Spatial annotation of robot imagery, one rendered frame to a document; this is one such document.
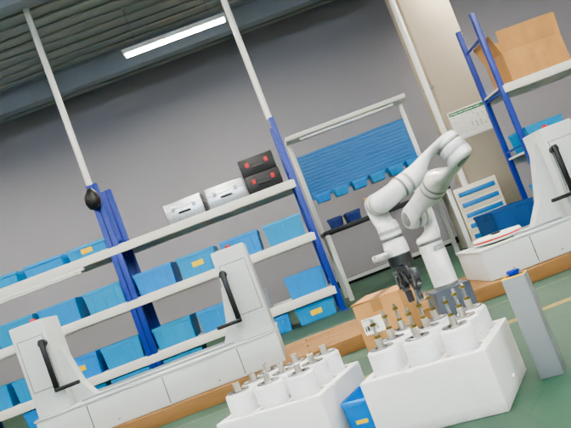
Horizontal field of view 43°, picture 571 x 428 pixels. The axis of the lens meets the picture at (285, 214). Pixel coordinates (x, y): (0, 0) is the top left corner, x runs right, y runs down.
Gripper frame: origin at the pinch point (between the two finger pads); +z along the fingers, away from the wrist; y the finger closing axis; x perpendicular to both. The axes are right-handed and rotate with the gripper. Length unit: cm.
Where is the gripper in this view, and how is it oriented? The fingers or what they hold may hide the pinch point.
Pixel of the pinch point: (415, 296)
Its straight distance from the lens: 228.7
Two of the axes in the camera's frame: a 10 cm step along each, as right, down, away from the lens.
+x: -9.0, 3.2, -3.0
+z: 3.5, 9.3, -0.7
